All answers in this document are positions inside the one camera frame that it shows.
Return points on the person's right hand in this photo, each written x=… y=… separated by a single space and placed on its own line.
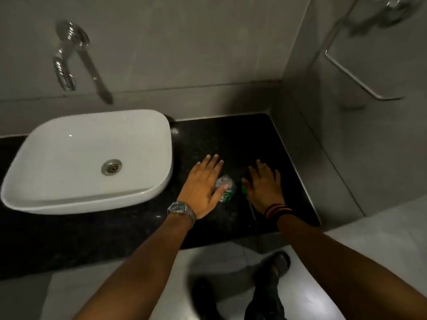
x=265 y=191

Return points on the person's left hand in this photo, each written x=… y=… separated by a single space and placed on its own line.
x=198 y=189

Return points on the person's left middle finger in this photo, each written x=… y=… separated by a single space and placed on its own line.
x=214 y=162

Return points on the person's right middle finger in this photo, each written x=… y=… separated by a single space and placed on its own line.
x=260 y=168

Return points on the person's left little finger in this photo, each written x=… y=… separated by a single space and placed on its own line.
x=198 y=166

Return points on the person's left thumb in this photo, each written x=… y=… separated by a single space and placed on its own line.
x=221 y=193

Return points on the person's right little finger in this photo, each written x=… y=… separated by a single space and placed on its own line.
x=277 y=178

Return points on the person's right thumb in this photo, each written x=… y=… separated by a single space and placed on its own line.
x=247 y=186

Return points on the person's left forearm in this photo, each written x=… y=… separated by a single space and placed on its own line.
x=140 y=273

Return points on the person's right forearm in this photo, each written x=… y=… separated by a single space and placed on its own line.
x=343 y=269

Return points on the clear bottle with green label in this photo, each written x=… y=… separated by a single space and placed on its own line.
x=230 y=193

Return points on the dark thread wrist bands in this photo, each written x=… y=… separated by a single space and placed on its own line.
x=277 y=210

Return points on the silver metal wristwatch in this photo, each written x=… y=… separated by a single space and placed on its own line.
x=180 y=209

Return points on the black sandal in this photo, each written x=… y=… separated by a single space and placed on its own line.
x=278 y=263

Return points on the chrome sink drain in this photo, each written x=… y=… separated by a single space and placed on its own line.
x=111 y=167

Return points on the white ceramic sink basin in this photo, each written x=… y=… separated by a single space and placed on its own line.
x=66 y=156

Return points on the chrome shower fitting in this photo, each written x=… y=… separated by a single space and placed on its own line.
x=390 y=11

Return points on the chrome towel rail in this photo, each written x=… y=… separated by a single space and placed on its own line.
x=360 y=81

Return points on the chrome wall faucet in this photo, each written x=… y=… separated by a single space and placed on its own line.
x=68 y=46

